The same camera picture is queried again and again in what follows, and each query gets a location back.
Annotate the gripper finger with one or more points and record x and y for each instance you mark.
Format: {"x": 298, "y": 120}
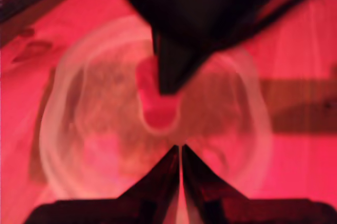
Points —
{"x": 202, "y": 195}
{"x": 176, "y": 69}
{"x": 160, "y": 195}

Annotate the clear plastic microwave lid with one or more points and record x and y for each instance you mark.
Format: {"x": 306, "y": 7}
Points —
{"x": 105, "y": 129}

